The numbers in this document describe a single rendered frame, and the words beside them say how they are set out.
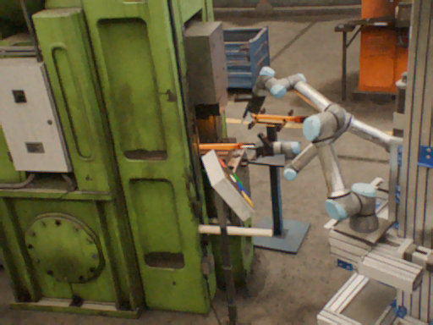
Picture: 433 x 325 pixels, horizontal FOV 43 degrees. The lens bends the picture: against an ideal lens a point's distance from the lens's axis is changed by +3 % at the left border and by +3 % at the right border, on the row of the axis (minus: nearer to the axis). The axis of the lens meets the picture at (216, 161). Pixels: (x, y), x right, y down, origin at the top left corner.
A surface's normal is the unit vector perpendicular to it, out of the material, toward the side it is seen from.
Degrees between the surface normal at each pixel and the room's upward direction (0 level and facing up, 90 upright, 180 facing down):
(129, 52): 89
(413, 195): 90
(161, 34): 89
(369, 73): 90
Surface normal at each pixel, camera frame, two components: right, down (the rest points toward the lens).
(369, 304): -0.11, -0.89
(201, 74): -0.25, 0.47
